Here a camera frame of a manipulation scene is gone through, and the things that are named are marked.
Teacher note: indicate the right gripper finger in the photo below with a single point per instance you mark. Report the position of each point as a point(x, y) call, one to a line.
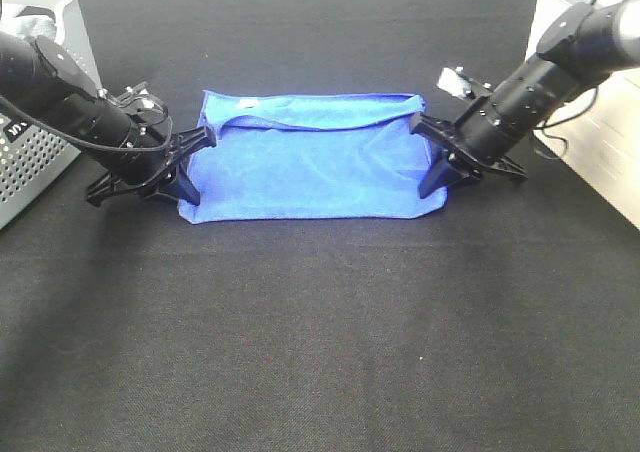
point(448, 171)
point(436, 130)

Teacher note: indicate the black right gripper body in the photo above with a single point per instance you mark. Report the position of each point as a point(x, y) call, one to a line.
point(485, 135)

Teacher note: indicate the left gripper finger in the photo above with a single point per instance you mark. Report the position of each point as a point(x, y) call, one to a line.
point(177, 186)
point(189, 142)

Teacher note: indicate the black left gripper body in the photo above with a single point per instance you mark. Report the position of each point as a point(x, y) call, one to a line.
point(136, 166)

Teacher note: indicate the blue microfiber towel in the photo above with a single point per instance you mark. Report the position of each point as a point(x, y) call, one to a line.
point(310, 157)

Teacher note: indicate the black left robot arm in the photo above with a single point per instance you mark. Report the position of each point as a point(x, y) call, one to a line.
point(43, 85)

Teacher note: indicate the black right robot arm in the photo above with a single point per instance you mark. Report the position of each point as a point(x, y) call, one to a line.
point(576, 53)

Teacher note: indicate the white plastic storage box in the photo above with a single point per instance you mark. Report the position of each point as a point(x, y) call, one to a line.
point(601, 146)

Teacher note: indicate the grey perforated plastic basket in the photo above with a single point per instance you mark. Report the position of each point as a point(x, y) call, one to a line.
point(31, 158)

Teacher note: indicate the grey towel in basket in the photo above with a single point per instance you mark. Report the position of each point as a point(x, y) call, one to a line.
point(29, 26)

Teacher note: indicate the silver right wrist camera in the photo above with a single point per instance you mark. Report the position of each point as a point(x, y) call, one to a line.
point(457, 84)

